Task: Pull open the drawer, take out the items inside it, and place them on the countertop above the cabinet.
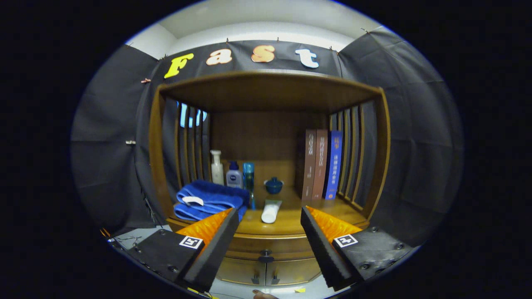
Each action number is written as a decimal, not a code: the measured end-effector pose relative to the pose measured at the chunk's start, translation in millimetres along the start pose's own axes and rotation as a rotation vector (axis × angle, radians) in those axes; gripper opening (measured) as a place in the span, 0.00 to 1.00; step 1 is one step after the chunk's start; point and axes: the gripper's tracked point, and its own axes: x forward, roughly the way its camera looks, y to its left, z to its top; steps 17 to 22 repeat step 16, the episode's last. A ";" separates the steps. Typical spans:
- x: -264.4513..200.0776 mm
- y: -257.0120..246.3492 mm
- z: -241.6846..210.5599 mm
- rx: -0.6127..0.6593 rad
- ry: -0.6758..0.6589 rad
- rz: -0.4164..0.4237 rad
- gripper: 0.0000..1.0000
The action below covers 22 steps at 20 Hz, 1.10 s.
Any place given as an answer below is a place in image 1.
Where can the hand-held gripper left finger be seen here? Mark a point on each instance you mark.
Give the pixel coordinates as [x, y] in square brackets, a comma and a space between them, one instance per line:
[216, 249]

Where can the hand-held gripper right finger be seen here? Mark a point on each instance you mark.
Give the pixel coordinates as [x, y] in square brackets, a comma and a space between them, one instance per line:
[322, 251]

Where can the wooden drawer with black knob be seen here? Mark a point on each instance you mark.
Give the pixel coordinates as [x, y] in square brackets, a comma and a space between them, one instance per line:
[282, 247]

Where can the white and green tube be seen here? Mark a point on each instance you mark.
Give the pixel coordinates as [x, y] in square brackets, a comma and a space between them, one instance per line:
[271, 211]

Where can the wooden cabinet door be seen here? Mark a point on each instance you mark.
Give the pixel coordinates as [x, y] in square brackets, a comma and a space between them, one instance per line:
[237, 270]
[291, 270]

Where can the wooden countertop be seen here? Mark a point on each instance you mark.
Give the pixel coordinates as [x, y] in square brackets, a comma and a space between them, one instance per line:
[286, 220]

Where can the wooden cabinet with slatted hutch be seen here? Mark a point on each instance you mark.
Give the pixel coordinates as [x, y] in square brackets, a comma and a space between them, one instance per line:
[257, 137]

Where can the folded blue towel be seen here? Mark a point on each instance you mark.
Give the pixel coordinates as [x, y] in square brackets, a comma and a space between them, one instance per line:
[212, 195]

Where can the white bottle with blue cap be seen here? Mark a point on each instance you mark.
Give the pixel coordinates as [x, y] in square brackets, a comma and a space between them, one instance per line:
[234, 178]

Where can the white pump bottle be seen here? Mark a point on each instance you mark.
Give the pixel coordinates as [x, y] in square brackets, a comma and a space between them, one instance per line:
[217, 172]

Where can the teal spray bottle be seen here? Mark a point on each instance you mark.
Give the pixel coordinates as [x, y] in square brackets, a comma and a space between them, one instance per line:
[248, 178]

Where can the blue lidded teacup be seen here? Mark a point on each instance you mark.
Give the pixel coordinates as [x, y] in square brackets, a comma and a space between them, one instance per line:
[274, 187]

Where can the reddish brown book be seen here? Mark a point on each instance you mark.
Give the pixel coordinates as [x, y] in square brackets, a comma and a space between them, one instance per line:
[320, 166]

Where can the blue book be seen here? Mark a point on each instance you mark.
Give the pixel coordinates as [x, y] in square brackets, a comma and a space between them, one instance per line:
[333, 166]

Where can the dark brown book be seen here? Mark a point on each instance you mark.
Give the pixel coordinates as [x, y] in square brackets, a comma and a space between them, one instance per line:
[309, 166]

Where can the black backdrop cloth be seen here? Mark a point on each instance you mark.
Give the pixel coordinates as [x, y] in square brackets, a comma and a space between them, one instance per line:
[104, 145]

